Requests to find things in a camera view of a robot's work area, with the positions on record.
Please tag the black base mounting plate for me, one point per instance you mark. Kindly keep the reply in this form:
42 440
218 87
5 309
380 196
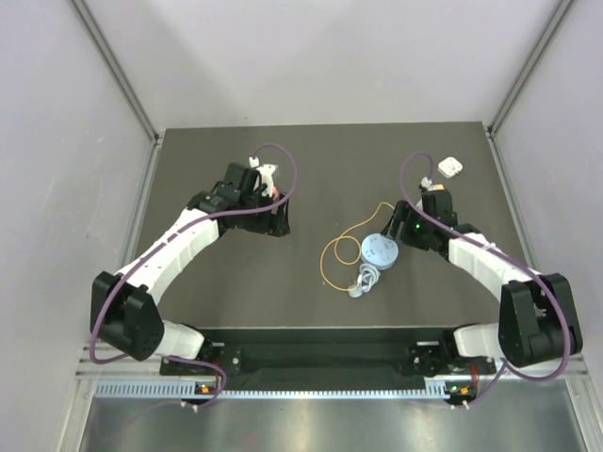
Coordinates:
427 351

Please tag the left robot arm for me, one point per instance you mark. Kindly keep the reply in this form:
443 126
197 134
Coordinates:
124 305

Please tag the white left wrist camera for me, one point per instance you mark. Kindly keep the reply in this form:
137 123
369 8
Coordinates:
266 176

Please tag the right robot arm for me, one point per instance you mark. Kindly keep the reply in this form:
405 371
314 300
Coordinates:
537 318

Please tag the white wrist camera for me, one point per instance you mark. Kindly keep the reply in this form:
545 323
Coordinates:
426 184
266 176

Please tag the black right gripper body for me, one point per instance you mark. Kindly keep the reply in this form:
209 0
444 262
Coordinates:
416 227

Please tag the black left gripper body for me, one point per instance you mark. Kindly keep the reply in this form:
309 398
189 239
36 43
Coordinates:
266 222

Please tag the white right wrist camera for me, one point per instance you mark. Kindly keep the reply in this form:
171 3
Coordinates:
426 184

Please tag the aluminium frame rail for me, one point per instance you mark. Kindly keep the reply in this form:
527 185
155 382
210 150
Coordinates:
128 368

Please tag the round light blue power strip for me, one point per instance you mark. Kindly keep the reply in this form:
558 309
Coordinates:
378 253

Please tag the white square charger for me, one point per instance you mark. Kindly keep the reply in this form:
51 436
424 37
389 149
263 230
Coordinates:
450 167

